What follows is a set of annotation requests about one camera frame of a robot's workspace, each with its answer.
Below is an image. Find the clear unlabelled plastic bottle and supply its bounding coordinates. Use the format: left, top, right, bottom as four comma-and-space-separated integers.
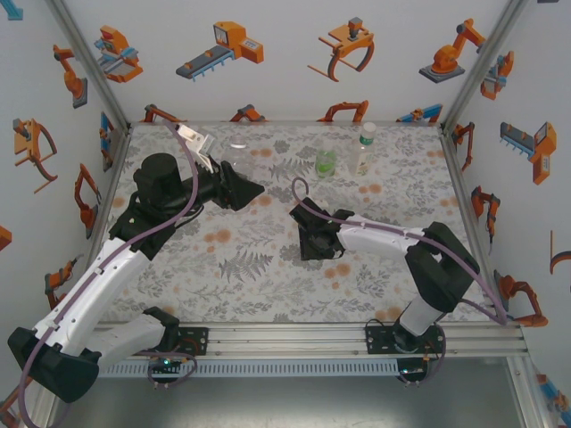
221, 136, 252, 177

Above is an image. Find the green label soda water bottle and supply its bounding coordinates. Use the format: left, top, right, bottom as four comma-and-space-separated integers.
314, 150, 337, 181

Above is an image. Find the clear bottle green band label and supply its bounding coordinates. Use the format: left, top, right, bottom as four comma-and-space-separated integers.
347, 122, 378, 177

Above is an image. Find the floral patterned table mat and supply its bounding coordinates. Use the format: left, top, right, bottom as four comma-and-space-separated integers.
95, 123, 496, 325

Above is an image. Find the grey metal panel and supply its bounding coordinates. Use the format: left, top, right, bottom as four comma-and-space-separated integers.
42, 375, 536, 428

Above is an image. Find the aluminium side rail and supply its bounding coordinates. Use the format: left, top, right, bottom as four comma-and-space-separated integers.
439, 123, 509, 325
87, 124, 132, 240

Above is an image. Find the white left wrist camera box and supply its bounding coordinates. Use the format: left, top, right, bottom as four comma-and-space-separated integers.
177, 123, 216, 174

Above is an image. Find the thin aluminium rail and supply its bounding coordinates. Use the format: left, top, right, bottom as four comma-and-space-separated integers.
128, 118, 443, 128

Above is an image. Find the wide aluminium base rail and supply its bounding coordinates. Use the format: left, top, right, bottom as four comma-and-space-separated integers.
42, 321, 530, 360

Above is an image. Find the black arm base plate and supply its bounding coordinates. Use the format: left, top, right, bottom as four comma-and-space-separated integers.
171, 327, 210, 357
364, 326, 447, 357

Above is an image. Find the grey slotted cable duct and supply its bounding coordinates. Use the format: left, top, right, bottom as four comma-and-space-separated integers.
95, 359, 399, 377

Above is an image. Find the aluminium corner post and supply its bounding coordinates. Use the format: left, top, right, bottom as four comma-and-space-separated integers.
439, 0, 532, 130
44, 0, 131, 133

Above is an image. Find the looped base cable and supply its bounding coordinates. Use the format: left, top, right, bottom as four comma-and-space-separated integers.
145, 341, 198, 394
395, 332, 454, 390

